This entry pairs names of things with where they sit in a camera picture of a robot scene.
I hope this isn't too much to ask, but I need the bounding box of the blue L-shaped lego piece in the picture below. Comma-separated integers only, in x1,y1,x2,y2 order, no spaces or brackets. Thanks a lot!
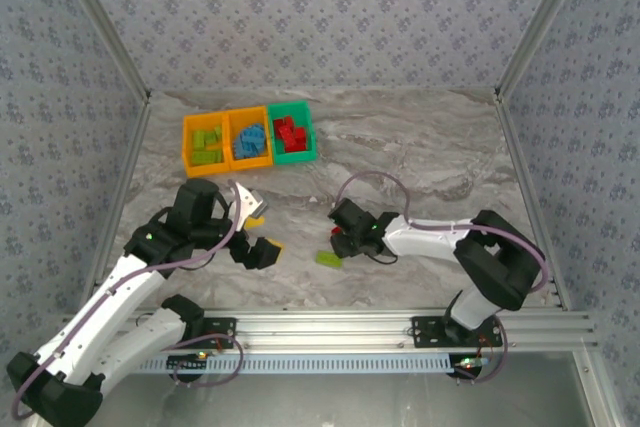
236,123,266,147

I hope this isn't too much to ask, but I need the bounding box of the red square lego plate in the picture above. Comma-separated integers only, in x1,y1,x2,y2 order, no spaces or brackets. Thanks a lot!
277,126,300,154

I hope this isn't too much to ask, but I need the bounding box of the orange plastic bin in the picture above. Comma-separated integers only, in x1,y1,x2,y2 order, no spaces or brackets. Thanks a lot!
181,111,232,179
225,105,275,172

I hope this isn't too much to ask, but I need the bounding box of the green plastic bin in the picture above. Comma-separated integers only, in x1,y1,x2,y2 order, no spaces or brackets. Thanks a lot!
266,100,320,166

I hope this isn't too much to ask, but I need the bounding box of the black controller board with LEDs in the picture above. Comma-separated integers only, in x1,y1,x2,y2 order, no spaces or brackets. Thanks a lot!
166,350,211,383
448,354,489,381

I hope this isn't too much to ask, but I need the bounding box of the grey metal shelf panel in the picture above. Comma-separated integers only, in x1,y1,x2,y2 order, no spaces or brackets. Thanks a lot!
94,351,596,427

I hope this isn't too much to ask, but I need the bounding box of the thin black cable loop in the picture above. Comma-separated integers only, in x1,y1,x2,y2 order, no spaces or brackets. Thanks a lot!
372,246,401,266

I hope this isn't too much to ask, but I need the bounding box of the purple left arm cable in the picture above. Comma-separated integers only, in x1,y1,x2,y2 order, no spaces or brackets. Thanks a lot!
10,178,242,421

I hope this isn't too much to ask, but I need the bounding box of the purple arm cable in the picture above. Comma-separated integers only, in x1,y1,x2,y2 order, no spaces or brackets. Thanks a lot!
335,171,550,386
10,178,242,421

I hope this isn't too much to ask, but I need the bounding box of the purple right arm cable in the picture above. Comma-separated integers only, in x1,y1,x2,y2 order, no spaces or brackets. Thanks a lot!
335,171,550,386

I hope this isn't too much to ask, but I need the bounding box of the aluminium side rail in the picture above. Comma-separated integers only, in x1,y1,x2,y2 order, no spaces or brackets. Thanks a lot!
493,91,572,312
82,96,153,321

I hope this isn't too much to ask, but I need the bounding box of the aluminium front rail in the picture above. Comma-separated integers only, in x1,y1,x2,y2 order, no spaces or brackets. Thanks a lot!
119,307,600,353

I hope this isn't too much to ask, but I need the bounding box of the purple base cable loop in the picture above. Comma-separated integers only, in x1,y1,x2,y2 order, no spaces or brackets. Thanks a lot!
162,332,245,389

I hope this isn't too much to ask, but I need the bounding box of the light blue slotted cable duct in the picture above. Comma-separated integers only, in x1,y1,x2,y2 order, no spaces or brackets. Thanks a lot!
134,353,457,376

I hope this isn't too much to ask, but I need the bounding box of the aluminium frame post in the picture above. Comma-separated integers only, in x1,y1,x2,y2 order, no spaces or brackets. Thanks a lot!
49,0,153,104
572,349,626,427
493,0,597,101

